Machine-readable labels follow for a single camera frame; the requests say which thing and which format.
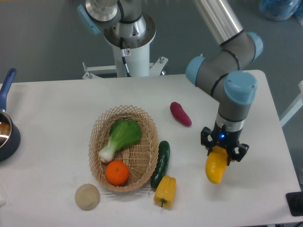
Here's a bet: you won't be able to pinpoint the yellow bell pepper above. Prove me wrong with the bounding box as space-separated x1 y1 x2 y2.
153 175 177 209

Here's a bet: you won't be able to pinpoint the yellow mango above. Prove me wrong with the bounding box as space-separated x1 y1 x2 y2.
205 146 229 184

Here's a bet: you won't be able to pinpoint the blue plastic bag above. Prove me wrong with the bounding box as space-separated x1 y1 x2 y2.
258 0 303 25

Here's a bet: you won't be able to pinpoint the black device at table edge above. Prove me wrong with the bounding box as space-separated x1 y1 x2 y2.
285 192 303 217

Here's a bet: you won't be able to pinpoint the dark green cucumber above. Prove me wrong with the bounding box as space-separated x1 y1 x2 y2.
150 140 170 189

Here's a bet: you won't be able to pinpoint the black cable on pedestal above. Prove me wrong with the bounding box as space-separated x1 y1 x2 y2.
119 37 132 78

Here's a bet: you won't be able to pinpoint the purple sweet potato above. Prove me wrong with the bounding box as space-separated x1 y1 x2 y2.
169 102 192 127

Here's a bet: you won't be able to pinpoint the orange fruit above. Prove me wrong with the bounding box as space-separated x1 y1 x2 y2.
105 160 129 186

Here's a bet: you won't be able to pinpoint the green bok choy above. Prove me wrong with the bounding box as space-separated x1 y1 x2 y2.
98 119 142 163

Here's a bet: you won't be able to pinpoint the woven wicker basket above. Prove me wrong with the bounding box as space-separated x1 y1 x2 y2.
89 105 159 192

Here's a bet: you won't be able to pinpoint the blue saucepan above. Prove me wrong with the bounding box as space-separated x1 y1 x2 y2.
0 68 21 162

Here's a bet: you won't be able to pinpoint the white metal frame right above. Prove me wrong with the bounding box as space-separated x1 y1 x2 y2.
279 81 303 127

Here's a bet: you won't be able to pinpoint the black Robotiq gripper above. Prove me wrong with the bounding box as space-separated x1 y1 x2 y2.
200 120 250 166

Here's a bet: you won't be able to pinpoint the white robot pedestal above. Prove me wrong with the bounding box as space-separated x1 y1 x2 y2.
82 14 169 79

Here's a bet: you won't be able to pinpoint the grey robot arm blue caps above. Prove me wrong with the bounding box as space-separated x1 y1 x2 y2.
77 0 263 162

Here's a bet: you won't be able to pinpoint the beige round bun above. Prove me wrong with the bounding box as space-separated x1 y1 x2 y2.
74 183 100 211

